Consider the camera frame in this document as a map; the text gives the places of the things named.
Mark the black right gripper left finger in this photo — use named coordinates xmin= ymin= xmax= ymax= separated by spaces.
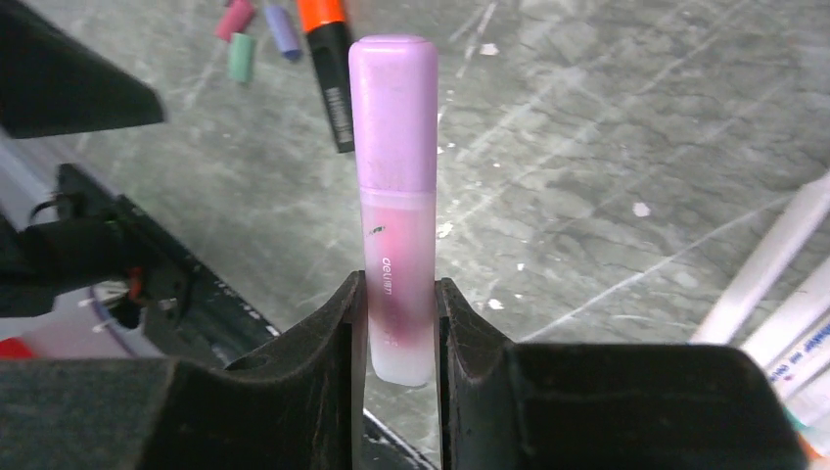
xmin=1 ymin=271 xmax=367 ymax=469

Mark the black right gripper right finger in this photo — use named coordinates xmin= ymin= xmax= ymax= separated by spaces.
xmin=436 ymin=278 xmax=807 ymax=470

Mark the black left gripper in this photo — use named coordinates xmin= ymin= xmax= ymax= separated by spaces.
xmin=1 ymin=1 xmax=195 ymax=319

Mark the white pen pink cap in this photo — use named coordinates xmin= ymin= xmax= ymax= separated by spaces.
xmin=690 ymin=174 xmax=829 ymax=344

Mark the lavender blue pen cap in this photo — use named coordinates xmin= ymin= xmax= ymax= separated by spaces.
xmin=263 ymin=3 xmax=302 ymax=62

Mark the white pen blue cap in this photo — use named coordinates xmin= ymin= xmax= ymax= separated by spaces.
xmin=783 ymin=370 xmax=829 ymax=453

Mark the white pen grey cap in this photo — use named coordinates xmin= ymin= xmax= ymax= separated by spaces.
xmin=766 ymin=316 xmax=829 ymax=399

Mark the pink highlighter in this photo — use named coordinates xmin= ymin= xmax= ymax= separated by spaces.
xmin=348 ymin=34 xmax=438 ymax=387

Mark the white pen green cap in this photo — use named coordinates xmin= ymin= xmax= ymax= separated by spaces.
xmin=741 ymin=258 xmax=829 ymax=367

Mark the orange black highlighter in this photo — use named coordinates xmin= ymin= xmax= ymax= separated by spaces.
xmin=297 ymin=0 xmax=354 ymax=154

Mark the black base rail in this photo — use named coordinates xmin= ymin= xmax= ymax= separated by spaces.
xmin=143 ymin=232 xmax=430 ymax=469

